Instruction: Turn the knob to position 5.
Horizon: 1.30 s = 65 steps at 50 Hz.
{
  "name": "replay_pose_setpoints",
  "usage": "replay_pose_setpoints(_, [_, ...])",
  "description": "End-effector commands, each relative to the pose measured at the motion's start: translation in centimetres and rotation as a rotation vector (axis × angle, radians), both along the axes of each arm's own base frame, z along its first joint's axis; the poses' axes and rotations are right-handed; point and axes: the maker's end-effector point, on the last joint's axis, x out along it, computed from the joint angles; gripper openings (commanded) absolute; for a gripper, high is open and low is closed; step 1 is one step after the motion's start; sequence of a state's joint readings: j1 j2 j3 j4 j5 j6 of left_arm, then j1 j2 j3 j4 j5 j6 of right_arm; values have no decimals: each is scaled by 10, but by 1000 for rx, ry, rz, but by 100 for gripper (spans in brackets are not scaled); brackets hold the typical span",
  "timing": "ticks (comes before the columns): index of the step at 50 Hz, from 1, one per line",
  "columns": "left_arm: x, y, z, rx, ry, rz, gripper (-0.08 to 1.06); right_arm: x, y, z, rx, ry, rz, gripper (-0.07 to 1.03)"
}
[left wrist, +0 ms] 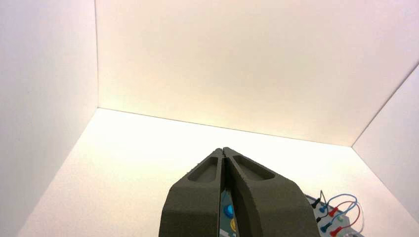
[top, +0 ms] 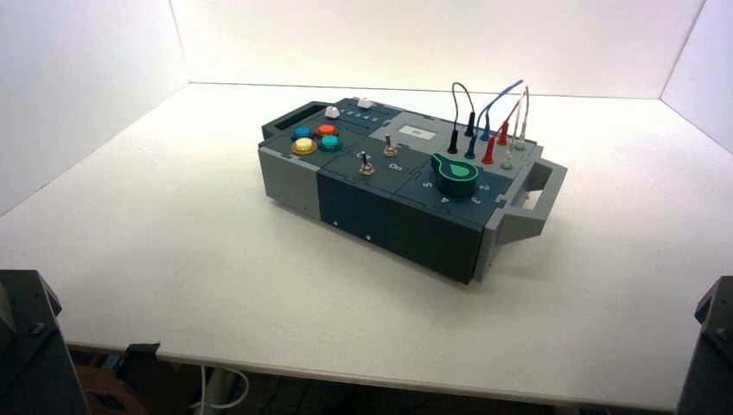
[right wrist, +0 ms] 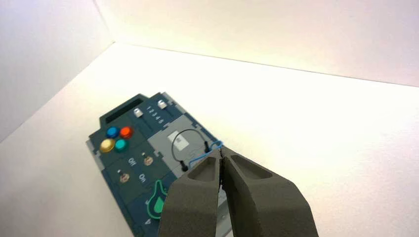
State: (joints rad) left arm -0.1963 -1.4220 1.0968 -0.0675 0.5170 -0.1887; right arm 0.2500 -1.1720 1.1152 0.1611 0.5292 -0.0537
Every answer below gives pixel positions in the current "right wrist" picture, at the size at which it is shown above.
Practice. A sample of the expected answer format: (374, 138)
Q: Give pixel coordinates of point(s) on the blue grey control panel board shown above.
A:
(134, 153)

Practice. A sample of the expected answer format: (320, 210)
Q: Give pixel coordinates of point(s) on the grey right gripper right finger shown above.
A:
(262, 206)

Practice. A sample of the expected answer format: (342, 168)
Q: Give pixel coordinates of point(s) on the yellow push button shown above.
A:
(107, 146)

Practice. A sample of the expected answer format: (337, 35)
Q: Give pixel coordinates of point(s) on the blue push button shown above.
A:
(112, 132)

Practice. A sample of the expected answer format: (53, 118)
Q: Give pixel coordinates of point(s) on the white display screen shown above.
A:
(178, 141)

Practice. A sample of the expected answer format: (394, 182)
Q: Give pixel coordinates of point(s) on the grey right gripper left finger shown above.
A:
(191, 206)

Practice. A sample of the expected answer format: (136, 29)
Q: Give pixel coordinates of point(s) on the green pointer knob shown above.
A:
(158, 204)

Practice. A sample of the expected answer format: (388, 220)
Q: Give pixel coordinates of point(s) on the silver toggle switch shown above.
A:
(148, 160)
(123, 177)

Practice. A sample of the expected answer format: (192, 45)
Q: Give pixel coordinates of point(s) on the green push button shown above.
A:
(120, 145)

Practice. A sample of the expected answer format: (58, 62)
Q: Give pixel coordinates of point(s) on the red push button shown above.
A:
(126, 132)

